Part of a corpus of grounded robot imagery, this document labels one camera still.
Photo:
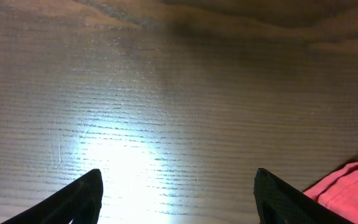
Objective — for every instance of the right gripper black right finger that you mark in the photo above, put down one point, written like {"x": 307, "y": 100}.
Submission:
{"x": 279, "y": 203}

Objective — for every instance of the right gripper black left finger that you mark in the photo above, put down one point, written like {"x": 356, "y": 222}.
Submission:
{"x": 79, "y": 202}

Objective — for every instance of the red and black garment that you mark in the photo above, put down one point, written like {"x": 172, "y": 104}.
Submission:
{"x": 338, "y": 192}

